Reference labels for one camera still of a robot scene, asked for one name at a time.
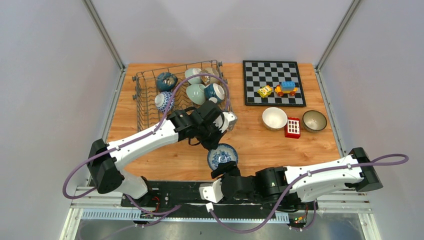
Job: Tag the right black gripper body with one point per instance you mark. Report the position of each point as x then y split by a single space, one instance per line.
230 169

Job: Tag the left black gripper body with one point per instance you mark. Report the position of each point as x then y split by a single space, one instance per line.
209 135

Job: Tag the dark blue white bowl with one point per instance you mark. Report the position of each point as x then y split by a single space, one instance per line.
215 93

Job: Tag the blue floral white bowl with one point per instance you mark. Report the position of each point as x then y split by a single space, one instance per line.
224 153

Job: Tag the grey wire dish rack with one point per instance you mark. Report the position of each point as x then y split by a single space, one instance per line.
146 90

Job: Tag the cream beige bowl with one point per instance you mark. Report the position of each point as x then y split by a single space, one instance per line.
274 118

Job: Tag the black striped bowl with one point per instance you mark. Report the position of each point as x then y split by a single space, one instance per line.
314 121

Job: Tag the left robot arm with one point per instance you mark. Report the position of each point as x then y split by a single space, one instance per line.
107 161

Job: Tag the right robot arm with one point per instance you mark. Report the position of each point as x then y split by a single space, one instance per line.
300 184

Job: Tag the pale green bowl middle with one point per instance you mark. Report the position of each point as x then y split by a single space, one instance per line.
196 93

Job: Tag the pale green bowl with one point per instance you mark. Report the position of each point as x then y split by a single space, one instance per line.
191 72
196 93

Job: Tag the beige speckled bowl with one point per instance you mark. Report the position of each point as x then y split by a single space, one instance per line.
206 80

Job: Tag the pale green bowl rear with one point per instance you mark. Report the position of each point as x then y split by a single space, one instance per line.
191 72

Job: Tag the blue zigzag pattern bowl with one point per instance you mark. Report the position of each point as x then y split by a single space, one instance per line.
162 100

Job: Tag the dark teal glazed bowl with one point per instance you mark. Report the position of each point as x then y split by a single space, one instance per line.
166 81

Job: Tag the yellow toy block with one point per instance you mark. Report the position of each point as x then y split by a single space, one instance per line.
265 91

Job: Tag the black white checkerboard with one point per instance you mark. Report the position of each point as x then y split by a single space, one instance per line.
259 73

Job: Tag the red white toy block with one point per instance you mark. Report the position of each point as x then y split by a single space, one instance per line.
292 128

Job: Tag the orange blue toy car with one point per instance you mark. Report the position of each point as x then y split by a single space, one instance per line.
286 88

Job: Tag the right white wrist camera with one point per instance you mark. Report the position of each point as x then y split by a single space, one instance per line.
211 192

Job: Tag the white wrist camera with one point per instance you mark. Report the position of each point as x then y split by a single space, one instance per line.
229 121
211 192

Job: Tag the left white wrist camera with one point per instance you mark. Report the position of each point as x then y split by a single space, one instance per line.
229 121

